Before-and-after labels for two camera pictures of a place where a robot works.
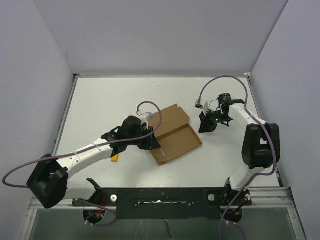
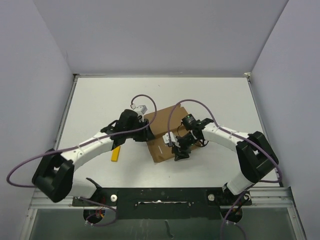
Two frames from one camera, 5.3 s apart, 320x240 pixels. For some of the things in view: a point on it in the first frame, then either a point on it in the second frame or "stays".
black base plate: x=195 y=203 stays
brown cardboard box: x=176 y=136 stays
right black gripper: x=206 y=126 -> x=182 y=152
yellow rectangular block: x=114 y=158 stays
